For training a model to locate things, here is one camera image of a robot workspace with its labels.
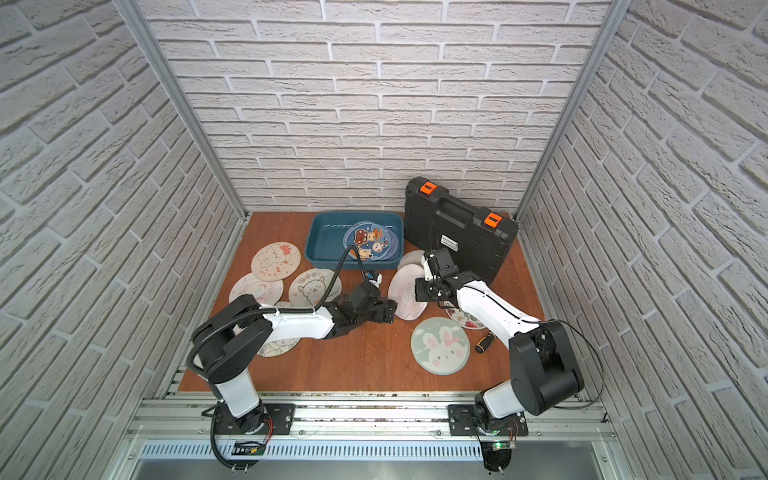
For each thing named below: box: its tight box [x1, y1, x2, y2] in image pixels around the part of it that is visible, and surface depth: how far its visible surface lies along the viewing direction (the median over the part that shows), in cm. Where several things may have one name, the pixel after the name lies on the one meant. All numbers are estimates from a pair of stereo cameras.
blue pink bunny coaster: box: [382, 226, 399, 261], surface depth 112 cm
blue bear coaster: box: [343, 221, 391, 261], surface depth 113 cm
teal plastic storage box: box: [304, 211, 404, 270], surface depth 112 cm
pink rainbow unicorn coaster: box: [229, 272, 284, 306], surface depth 100 cm
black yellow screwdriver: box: [475, 332, 497, 354], surface depth 87 cm
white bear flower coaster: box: [288, 268, 342, 307], surface depth 100 cm
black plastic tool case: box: [404, 176, 519, 281], surface depth 89 cm
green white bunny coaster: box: [410, 316, 471, 376], surface depth 88 cm
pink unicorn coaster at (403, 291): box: [388, 264, 428, 321], surface depth 93 cm
